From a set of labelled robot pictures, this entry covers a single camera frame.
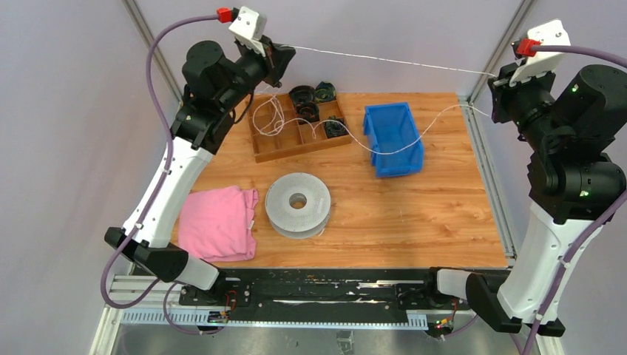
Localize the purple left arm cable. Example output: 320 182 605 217
100 7 232 336

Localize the pink folded cloth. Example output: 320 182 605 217
177 186 259 263

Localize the orange black rolled tie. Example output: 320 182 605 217
295 101 320 125

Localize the blue plastic bin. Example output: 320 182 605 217
362 102 424 178

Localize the aluminium frame rail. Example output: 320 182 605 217
105 275 552 330

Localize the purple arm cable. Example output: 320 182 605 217
515 38 627 355
100 7 232 336

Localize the grey perforated cable spool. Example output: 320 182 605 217
265 172 331 240

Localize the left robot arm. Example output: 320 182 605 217
104 36 296 305

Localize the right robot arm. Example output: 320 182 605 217
422 63 626 337

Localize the wooden divided tray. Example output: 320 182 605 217
246 94 353 163

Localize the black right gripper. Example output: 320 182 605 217
489 55 566 149

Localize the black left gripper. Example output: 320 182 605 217
218 35 294 112

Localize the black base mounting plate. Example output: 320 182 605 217
132 267 491 325

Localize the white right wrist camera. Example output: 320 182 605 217
509 19 571 87

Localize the green patterned rolled tie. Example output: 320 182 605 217
323 115 348 138

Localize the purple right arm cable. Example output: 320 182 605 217
515 38 627 355

